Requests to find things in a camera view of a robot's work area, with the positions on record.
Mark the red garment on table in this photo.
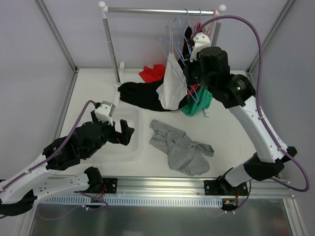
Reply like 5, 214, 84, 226
139, 64, 166, 83

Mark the red tank top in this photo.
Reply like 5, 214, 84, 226
185, 23, 202, 93

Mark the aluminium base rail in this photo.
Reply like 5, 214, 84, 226
36, 175, 295, 199

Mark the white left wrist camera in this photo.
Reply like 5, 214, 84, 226
94, 101, 116, 126

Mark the blue hanger under black top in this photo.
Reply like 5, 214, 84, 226
184, 8, 192, 54

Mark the white clothes rack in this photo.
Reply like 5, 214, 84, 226
98, 0, 226, 106

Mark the pink wire hanger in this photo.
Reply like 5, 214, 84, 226
204, 9, 220, 37

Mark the black garment on table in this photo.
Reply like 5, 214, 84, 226
118, 80, 188, 112

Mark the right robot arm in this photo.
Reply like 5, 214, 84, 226
184, 46, 297, 195

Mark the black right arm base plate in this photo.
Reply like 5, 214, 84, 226
203, 179, 248, 196

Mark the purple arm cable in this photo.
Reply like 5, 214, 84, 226
0, 99, 109, 219
191, 15, 311, 217

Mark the light blue wire hanger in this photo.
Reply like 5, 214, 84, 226
156, 17, 198, 102

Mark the grey tank top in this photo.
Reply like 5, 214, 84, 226
149, 119, 215, 176

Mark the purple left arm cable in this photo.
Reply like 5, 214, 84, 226
0, 99, 109, 219

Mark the white slotted cable duct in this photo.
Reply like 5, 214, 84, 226
43, 195, 223, 208

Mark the black tank top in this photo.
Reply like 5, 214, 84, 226
177, 26, 195, 110

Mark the green tank top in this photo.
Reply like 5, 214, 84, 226
181, 87, 213, 116

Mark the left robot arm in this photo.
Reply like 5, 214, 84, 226
0, 119, 135, 217

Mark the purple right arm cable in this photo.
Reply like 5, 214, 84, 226
191, 15, 311, 217

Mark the white plastic perforated basket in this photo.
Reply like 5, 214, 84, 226
92, 107, 142, 163

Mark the blue hanger under red top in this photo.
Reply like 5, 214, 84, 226
193, 8, 202, 32

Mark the blue hanger under white top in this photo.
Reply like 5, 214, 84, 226
166, 25, 186, 70

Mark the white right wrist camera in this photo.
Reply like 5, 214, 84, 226
190, 32, 211, 62

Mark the white tank top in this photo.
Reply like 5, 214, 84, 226
156, 53, 188, 110

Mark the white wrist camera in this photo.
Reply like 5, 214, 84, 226
94, 101, 116, 126
190, 32, 211, 62

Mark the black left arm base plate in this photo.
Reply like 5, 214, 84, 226
103, 177, 118, 194

